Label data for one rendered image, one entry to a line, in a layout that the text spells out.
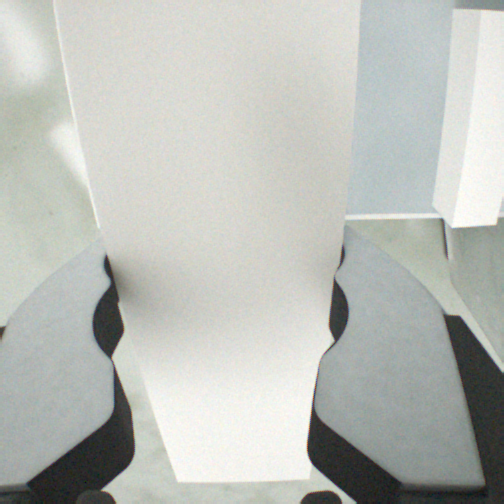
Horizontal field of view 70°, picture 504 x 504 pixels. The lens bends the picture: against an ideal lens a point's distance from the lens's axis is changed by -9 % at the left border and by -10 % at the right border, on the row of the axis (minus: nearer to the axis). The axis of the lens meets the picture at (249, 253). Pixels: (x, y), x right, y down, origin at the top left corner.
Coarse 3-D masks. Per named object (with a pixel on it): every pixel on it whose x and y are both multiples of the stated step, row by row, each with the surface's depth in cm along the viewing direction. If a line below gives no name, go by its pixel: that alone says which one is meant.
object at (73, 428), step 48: (96, 240) 11; (48, 288) 9; (96, 288) 9; (48, 336) 8; (96, 336) 8; (0, 384) 7; (48, 384) 7; (96, 384) 7; (0, 432) 6; (48, 432) 6; (96, 432) 6; (0, 480) 5; (48, 480) 5; (96, 480) 6
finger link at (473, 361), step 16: (448, 320) 8; (464, 336) 7; (464, 352) 7; (480, 352) 7; (464, 368) 7; (480, 368) 7; (496, 368) 7; (464, 384) 6; (480, 384) 6; (496, 384) 6; (480, 400) 6; (496, 400) 6; (480, 416) 6; (496, 416) 6; (480, 432) 5; (496, 432) 5; (480, 448) 5; (496, 448) 5; (496, 464) 5; (496, 480) 5; (400, 496) 5; (416, 496) 5; (432, 496) 5; (448, 496) 5; (464, 496) 5; (480, 496) 5; (496, 496) 5
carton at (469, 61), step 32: (480, 32) 33; (480, 64) 34; (448, 96) 41; (480, 96) 36; (448, 128) 42; (480, 128) 38; (448, 160) 43; (480, 160) 40; (448, 192) 44; (480, 192) 42; (480, 224) 44
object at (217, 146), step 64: (64, 0) 7; (128, 0) 7; (192, 0) 7; (256, 0) 7; (320, 0) 7; (128, 64) 8; (192, 64) 8; (256, 64) 8; (320, 64) 8; (128, 128) 8; (192, 128) 8; (256, 128) 8; (320, 128) 8; (128, 192) 9; (192, 192) 9; (256, 192) 9; (320, 192) 9; (128, 256) 10; (192, 256) 10; (256, 256) 10; (320, 256) 10; (128, 320) 11; (192, 320) 11; (256, 320) 11; (320, 320) 11; (192, 384) 13; (256, 384) 13; (192, 448) 15; (256, 448) 15
